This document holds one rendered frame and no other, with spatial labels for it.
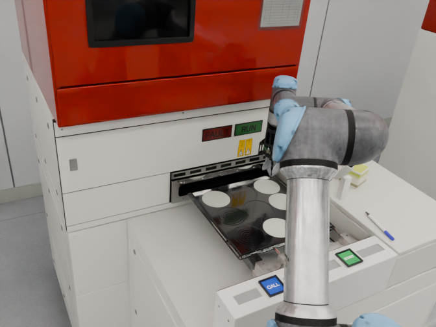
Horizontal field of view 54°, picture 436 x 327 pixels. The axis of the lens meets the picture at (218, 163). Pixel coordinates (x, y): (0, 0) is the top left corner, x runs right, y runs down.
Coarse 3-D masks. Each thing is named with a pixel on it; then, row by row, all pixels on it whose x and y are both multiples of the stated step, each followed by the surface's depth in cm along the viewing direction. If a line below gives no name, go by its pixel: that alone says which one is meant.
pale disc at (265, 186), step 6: (258, 180) 164; (264, 180) 164; (270, 180) 165; (258, 186) 160; (264, 186) 161; (270, 186) 161; (276, 186) 161; (264, 192) 157; (270, 192) 158; (276, 192) 158
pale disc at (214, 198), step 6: (210, 192) 154; (216, 192) 155; (222, 192) 155; (204, 198) 151; (210, 198) 151; (216, 198) 152; (222, 198) 152; (228, 198) 152; (210, 204) 148; (216, 204) 148; (222, 204) 149
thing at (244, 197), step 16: (224, 192) 155; (240, 192) 156; (256, 192) 157; (208, 208) 146; (224, 208) 147; (240, 208) 147; (256, 208) 148; (272, 208) 149; (224, 224) 139; (240, 224) 140; (256, 224) 140; (240, 240) 133; (256, 240) 134; (272, 240) 134
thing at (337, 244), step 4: (332, 244) 138; (336, 244) 138; (340, 244) 138; (332, 248) 136; (272, 264) 128; (276, 264) 128; (276, 268) 127; (252, 272) 125; (256, 272) 124; (252, 276) 125; (256, 276) 123
